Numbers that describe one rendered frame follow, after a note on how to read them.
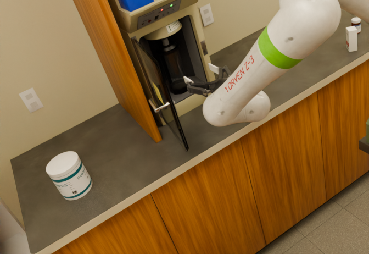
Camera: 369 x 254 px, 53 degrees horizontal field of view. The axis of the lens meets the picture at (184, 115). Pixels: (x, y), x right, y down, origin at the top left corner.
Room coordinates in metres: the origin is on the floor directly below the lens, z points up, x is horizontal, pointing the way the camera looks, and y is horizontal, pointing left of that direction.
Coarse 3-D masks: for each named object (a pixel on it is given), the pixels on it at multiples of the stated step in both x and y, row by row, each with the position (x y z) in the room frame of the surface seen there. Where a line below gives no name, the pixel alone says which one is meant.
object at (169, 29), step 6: (168, 24) 1.51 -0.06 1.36; (174, 24) 1.52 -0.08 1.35; (180, 24) 1.55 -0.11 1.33; (156, 30) 1.51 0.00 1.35; (162, 30) 1.50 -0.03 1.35; (168, 30) 1.50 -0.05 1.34; (174, 30) 1.51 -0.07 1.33; (144, 36) 1.56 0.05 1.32; (150, 36) 1.52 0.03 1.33; (156, 36) 1.50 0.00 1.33; (162, 36) 1.49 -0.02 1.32; (168, 36) 1.49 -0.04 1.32
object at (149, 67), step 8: (136, 40) 1.37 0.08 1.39; (136, 48) 1.39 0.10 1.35; (144, 56) 1.26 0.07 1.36; (144, 64) 1.34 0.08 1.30; (152, 64) 1.17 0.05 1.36; (152, 72) 1.22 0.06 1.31; (152, 80) 1.29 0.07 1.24; (160, 80) 1.12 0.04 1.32; (152, 88) 1.37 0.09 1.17; (160, 88) 1.17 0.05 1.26; (168, 96) 1.11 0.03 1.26; (160, 104) 1.31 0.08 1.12; (168, 104) 1.14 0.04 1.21; (160, 112) 1.39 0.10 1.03; (168, 112) 1.20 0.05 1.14; (168, 120) 1.27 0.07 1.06; (176, 120) 1.11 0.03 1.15; (176, 128) 1.15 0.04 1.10; (176, 136) 1.21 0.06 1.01; (184, 144) 1.11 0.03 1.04
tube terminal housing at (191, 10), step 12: (108, 0) 1.52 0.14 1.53; (180, 12) 1.50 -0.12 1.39; (192, 12) 1.52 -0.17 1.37; (120, 24) 1.48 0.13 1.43; (156, 24) 1.47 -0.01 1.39; (192, 24) 1.55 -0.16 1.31; (132, 36) 1.43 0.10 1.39; (132, 48) 1.44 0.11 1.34; (132, 60) 1.51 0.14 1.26; (204, 60) 1.52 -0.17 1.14; (144, 84) 1.47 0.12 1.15; (192, 96) 1.49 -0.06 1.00; (180, 108) 1.46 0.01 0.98; (192, 108) 1.48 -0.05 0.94
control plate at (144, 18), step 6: (180, 0) 1.42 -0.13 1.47; (168, 6) 1.40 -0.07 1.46; (174, 6) 1.43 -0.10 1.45; (150, 12) 1.37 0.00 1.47; (156, 12) 1.39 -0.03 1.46; (162, 12) 1.41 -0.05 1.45; (138, 18) 1.35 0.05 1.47; (144, 18) 1.38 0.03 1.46; (150, 18) 1.40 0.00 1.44; (138, 24) 1.38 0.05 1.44; (144, 24) 1.41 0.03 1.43
